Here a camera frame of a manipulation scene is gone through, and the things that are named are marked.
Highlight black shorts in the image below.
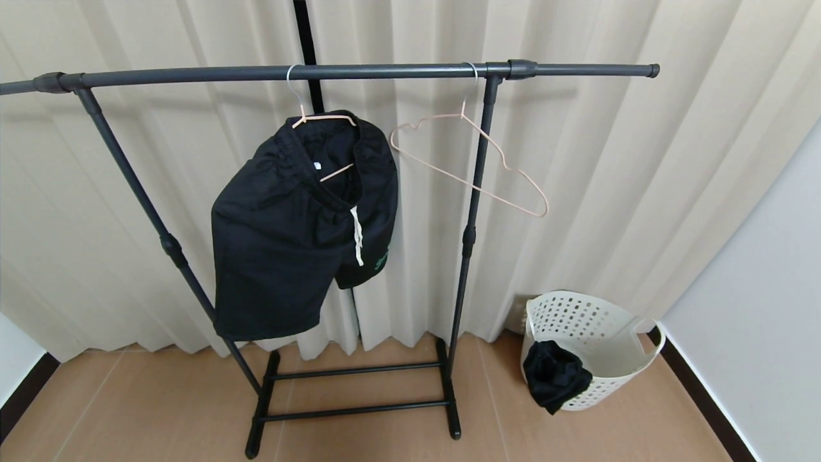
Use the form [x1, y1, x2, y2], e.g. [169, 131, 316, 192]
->
[210, 109, 400, 342]

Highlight pink clothes hanger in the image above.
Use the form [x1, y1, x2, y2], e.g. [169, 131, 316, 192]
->
[285, 64, 358, 184]
[389, 62, 550, 219]

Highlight black garment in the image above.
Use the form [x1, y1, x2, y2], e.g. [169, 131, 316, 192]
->
[522, 340, 593, 416]

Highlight black clothes rack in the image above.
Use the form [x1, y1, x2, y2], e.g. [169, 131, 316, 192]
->
[0, 59, 661, 459]

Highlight white laundry basket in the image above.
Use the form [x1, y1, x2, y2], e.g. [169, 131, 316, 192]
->
[520, 291, 666, 413]

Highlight white curtain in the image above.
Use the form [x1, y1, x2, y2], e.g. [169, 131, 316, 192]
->
[0, 0, 360, 363]
[307, 0, 821, 347]

